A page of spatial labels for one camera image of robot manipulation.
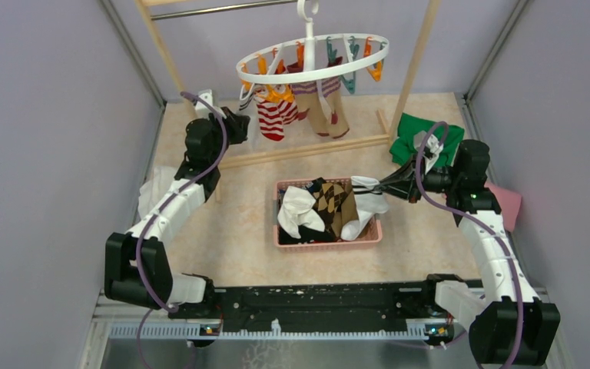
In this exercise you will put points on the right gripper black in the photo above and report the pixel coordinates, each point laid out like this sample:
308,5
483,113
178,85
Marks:
392,183

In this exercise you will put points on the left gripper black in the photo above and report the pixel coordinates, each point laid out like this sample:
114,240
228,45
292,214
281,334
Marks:
236,124

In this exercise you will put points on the white black sock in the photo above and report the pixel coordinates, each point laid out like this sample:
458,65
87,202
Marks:
246,96
369,201

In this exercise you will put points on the red white striped sock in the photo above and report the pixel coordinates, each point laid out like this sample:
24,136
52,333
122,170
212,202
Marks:
270,117

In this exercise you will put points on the beige purple striped sock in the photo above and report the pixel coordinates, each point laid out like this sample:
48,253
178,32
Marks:
337,122

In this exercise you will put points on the white round clip hanger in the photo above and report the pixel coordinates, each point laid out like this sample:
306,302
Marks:
304,59

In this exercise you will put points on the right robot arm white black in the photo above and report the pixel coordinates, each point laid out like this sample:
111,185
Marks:
510,324

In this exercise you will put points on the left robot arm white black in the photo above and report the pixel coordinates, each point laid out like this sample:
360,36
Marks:
136,269

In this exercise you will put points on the pink plastic basket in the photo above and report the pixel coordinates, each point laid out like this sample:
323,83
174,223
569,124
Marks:
372,235

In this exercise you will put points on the brown argyle sock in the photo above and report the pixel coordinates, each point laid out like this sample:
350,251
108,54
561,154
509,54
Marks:
336,206

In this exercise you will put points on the plain white sock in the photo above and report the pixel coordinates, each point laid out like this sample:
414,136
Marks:
297,210

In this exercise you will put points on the pink cloth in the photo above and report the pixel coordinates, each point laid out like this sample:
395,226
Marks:
510,203

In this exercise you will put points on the black patterned sock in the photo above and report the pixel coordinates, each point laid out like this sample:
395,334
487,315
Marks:
306,233

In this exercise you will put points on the white cloth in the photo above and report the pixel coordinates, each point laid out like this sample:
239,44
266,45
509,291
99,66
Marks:
154,189

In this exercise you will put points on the metal rack rod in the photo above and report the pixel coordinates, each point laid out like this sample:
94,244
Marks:
219,9

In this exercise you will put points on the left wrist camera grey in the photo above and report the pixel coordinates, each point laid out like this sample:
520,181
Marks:
205,99

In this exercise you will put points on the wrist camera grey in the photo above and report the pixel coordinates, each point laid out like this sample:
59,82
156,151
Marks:
205,99
431,149

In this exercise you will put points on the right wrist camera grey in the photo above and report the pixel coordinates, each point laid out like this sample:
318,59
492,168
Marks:
431,149

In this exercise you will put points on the wooden drying rack frame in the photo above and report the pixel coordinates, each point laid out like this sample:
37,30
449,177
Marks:
388,136

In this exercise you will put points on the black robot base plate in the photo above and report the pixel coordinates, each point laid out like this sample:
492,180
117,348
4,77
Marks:
319,308

